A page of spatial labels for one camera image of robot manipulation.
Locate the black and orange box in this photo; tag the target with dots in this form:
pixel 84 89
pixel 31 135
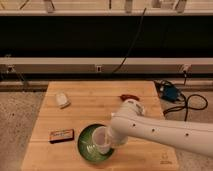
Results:
pixel 61 136

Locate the blue power device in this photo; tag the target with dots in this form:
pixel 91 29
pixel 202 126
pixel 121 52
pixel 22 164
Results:
pixel 170 94

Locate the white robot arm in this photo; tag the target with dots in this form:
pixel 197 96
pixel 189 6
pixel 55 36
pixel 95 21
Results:
pixel 129 121

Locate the white ceramic cup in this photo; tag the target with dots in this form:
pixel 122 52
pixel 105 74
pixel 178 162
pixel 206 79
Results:
pixel 99 139

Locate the green ceramic bowl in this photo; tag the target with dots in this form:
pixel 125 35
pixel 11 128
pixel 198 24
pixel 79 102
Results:
pixel 87 149

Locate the small white object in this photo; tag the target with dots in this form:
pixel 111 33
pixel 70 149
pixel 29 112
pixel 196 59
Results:
pixel 62 100

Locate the red object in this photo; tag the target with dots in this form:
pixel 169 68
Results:
pixel 126 96

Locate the wooden cutting board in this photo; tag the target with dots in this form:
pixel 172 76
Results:
pixel 94 102

